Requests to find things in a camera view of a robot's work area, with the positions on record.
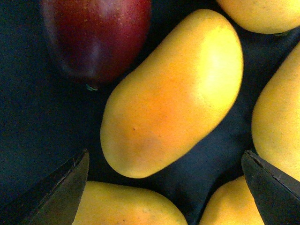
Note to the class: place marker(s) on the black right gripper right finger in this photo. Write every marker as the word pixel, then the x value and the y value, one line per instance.
pixel 276 194

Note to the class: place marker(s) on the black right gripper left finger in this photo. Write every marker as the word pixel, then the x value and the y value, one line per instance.
pixel 54 200

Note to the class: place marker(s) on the yellow orange mango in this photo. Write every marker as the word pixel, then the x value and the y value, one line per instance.
pixel 175 98

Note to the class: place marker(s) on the dark red mango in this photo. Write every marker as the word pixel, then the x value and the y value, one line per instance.
pixel 95 41

